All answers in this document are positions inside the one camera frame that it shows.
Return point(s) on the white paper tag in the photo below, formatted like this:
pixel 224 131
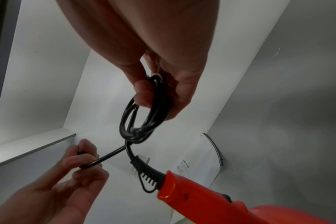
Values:
pixel 144 158

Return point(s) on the white shelf board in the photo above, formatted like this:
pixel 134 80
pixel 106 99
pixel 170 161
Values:
pixel 32 145

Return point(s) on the clear plastic bag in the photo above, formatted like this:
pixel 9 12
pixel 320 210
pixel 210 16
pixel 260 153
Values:
pixel 197 159

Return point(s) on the person's left hand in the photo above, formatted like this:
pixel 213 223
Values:
pixel 40 196

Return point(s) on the orange electric hand tool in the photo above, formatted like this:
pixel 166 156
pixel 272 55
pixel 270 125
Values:
pixel 201 196

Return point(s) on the person's right hand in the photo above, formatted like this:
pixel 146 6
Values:
pixel 145 28

